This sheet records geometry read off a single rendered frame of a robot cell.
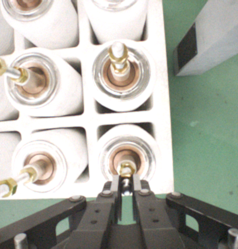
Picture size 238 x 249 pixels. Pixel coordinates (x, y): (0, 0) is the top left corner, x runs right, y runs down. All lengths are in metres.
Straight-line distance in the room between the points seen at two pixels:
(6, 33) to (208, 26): 0.33
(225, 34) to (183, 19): 0.30
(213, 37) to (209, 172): 0.36
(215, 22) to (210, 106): 0.27
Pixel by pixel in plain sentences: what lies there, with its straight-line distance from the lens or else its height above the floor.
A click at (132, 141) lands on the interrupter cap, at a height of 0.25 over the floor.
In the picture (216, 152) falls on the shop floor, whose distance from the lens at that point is 0.55.
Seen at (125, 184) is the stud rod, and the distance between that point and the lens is 0.16.
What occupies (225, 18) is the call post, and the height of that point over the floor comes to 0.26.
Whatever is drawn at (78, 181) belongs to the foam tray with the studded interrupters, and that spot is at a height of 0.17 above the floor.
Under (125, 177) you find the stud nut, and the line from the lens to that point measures 0.17.
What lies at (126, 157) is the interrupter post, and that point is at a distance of 0.23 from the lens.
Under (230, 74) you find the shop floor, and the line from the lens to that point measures 0.57.
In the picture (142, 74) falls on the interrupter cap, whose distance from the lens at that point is 0.24.
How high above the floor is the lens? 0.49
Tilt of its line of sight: 86 degrees down
